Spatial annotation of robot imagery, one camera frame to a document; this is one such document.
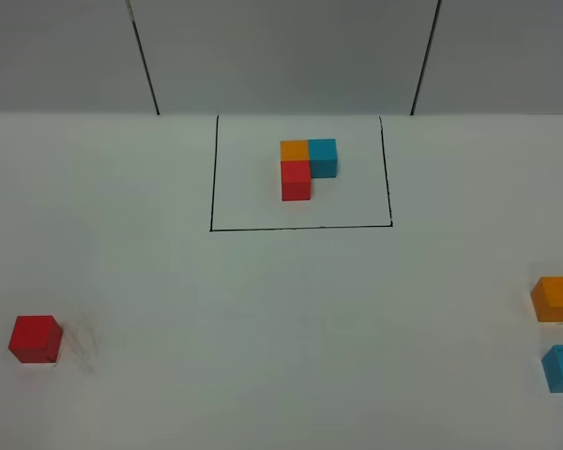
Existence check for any template red block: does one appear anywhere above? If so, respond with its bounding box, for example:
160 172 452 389
281 160 312 202

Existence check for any template orange block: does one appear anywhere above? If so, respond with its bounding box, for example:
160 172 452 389
280 140 310 161

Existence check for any template blue block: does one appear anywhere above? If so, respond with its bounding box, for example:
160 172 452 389
308 139 338 178

